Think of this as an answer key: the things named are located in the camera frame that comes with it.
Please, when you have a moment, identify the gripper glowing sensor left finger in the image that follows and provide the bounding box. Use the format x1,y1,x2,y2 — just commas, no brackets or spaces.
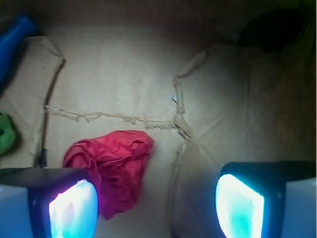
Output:
0,168,98,238

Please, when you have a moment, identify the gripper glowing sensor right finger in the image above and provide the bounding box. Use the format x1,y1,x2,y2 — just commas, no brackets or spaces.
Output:
215,161,317,238

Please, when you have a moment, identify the red paper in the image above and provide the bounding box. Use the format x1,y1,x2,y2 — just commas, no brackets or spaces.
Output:
62,130,155,220

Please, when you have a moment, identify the green plush frog toy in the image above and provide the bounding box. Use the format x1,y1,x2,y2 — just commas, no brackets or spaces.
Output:
0,112,17,155

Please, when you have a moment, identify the brown paper bag tray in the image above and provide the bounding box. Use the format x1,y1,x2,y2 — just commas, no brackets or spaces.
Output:
0,0,317,238

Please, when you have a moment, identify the blue plastic bottle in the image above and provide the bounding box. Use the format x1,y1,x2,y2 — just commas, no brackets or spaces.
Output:
0,14,37,88

